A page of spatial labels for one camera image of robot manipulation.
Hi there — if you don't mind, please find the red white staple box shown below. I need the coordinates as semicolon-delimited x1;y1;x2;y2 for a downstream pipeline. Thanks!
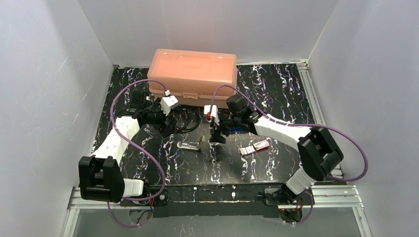
239;140;270;156

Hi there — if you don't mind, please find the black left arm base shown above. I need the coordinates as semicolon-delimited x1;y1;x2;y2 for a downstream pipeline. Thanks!
120;187;169;207

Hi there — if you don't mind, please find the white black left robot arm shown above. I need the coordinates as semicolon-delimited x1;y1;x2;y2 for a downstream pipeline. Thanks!
78;90;179;203

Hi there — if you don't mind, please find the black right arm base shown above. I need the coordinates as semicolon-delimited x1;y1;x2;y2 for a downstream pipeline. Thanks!
259;186;315;208

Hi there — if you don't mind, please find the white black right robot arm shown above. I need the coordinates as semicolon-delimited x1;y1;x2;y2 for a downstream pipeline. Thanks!
204;94;343;201

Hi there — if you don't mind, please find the black marble pattern mat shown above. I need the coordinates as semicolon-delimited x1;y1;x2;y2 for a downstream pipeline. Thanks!
82;64;347;188

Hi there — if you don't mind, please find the pink translucent plastic storage box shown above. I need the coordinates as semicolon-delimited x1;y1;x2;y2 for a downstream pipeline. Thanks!
147;49;238;109

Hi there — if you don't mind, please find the coiled black usb cable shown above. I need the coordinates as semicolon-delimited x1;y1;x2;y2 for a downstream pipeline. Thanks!
170;106;202;134

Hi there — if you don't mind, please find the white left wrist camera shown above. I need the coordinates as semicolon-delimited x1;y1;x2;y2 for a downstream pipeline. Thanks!
160;90;179;116

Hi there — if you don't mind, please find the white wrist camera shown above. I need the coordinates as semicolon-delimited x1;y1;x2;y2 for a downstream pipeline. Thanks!
160;90;179;116
204;105;219;126

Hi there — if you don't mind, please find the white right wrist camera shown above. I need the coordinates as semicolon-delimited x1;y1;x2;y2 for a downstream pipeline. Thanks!
204;105;219;126

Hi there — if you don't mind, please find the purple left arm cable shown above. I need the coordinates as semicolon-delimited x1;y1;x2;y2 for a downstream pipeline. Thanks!
107;79;171;228

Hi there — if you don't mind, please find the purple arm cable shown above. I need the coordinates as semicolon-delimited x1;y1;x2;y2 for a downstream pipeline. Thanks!
107;79;171;228
210;85;369;226

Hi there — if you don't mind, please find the aluminium right frame rail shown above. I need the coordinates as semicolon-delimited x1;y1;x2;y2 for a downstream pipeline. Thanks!
296;59;344;181

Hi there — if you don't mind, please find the aluminium frame rail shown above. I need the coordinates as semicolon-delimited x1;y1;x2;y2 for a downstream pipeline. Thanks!
296;59;344;181
68;186;364;210

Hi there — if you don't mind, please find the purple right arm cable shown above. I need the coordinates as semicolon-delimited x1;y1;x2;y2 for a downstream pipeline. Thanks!
210;85;369;226

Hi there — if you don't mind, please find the aluminium front frame rail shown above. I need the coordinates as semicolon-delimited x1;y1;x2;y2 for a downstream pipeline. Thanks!
68;186;364;210

